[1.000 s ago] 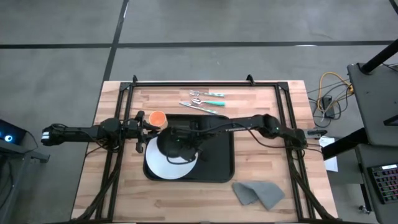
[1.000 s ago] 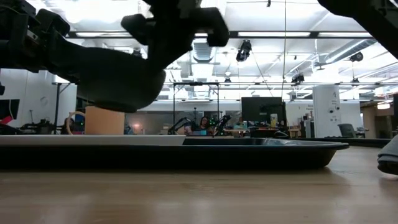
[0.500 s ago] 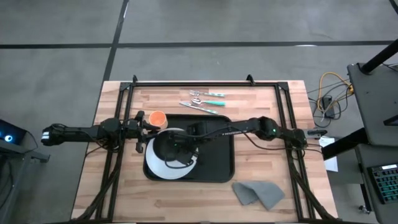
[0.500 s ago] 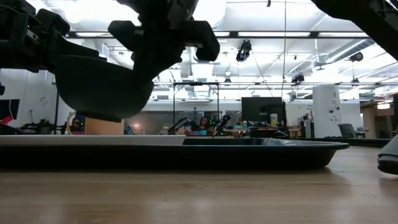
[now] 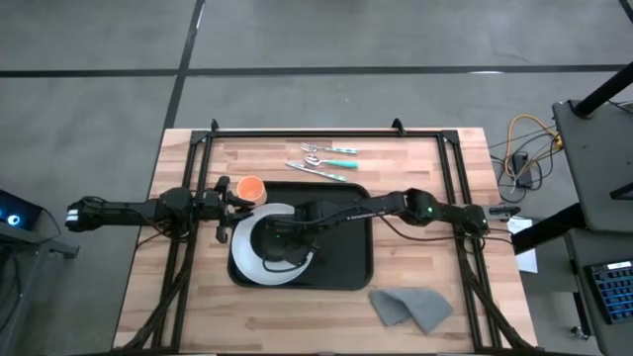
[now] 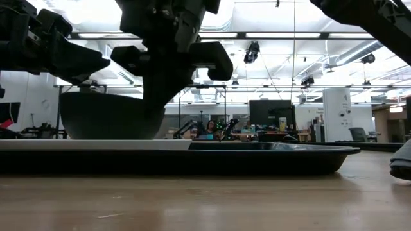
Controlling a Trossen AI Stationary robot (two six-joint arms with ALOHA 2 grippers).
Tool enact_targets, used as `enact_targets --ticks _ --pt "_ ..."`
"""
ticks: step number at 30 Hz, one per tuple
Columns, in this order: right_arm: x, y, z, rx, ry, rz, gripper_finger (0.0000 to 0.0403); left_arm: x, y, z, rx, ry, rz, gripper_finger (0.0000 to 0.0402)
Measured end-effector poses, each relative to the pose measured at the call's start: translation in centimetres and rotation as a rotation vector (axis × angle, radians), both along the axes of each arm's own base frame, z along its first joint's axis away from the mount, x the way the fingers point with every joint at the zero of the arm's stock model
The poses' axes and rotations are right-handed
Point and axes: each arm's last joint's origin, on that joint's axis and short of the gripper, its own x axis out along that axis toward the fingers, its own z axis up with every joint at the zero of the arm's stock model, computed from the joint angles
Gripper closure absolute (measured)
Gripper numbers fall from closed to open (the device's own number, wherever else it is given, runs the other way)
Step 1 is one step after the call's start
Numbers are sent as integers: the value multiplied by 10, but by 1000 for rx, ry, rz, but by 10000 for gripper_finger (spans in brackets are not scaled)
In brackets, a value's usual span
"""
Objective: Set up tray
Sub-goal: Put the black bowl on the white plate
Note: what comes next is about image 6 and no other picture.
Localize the black metal table frame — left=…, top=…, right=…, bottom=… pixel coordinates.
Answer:
left=297, top=140, right=406, bottom=154

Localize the black equipment on bench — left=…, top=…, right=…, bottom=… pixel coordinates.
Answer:
left=19, top=123, right=68, bottom=140

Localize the black plastic tray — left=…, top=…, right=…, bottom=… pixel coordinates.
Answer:
left=0, top=141, right=362, bottom=176

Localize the black bowl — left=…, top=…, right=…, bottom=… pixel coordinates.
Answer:
left=59, top=92, right=166, bottom=141

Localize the person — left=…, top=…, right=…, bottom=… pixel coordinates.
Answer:
left=200, top=119, right=222, bottom=141

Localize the grey napkin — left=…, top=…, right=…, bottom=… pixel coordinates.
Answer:
left=389, top=138, right=411, bottom=182

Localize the black red panel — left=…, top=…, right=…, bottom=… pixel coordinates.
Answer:
left=0, top=101, right=21, bottom=130

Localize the grey swivel chair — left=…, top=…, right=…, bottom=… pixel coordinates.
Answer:
left=349, top=126, right=369, bottom=143

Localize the black monitor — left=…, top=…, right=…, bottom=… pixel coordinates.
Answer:
left=249, top=99, right=297, bottom=142

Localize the long ceiling light fixture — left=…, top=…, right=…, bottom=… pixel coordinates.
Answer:
left=69, top=31, right=377, bottom=41

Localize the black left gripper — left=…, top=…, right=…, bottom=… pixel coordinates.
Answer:
left=0, top=0, right=112, bottom=85

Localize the white cabinet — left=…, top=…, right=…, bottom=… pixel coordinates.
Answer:
left=322, top=87, right=354, bottom=143

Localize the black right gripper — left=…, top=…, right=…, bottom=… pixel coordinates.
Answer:
left=110, top=0, right=234, bottom=112

